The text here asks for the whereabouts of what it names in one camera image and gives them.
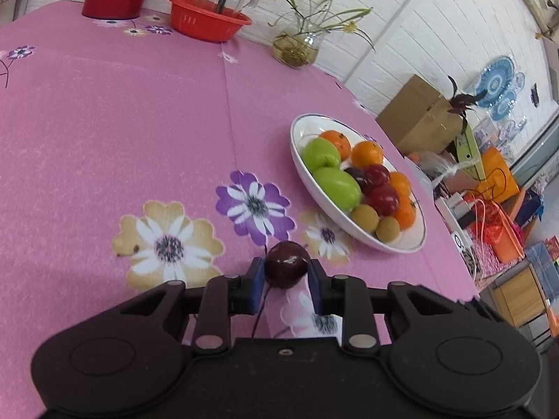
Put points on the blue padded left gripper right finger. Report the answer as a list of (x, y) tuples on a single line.
[(347, 297)]

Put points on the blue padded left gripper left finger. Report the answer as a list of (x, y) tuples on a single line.
[(223, 298)]

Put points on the dark purple plum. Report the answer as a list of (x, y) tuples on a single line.
[(285, 264), (360, 177)]

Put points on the large orange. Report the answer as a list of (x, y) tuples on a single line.
[(406, 213)]

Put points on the large red apple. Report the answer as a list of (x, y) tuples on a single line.
[(383, 199)]

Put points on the brown kiwi fruit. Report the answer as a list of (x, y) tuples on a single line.
[(388, 229)]

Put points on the brown kiwi on plate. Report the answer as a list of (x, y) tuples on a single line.
[(365, 217)]

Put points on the green apple lower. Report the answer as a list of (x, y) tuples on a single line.
[(339, 187)]

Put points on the green apple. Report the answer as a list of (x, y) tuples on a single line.
[(339, 187), (320, 153)]

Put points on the dark purple plum on plate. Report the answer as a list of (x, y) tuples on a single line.
[(360, 177)]

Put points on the orange at plate right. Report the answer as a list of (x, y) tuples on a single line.
[(400, 183)]

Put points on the red plum on plate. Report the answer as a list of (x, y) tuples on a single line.
[(377, 175)]

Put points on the white power strip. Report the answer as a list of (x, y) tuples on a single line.
[(457, 215)]

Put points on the smooth orange back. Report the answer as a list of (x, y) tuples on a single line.
[(365, 154)]

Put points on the green apple upper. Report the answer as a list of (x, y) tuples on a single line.
[(320, 153)]

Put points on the mandarin orange with stem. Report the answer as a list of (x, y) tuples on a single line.
[(340, 141)]

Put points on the clear plastic bag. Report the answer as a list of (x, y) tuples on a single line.
[(438, 168)]

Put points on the pink floral tablecloth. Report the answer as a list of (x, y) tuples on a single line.
[(132, 155)]

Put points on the orange plastic basket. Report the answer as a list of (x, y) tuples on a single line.
[(497, 231)]

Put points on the wooden cabinet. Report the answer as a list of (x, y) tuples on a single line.
[(518, 296)]

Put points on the green box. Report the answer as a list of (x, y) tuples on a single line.
[(469, 155)]

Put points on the orange bag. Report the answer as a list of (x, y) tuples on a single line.
[(499, 184)]

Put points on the brown cardboard box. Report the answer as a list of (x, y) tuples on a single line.
[(418, 119)]

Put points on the dark purple leaf plant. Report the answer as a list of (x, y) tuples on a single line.
[(460, 104)]

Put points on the glass vase with plant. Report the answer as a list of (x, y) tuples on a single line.
[(307, 23)]

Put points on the blue decorative fan plates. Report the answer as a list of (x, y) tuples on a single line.
[(502, 85)]

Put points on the red plastic basin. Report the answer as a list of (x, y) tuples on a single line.
[(197, 19)]

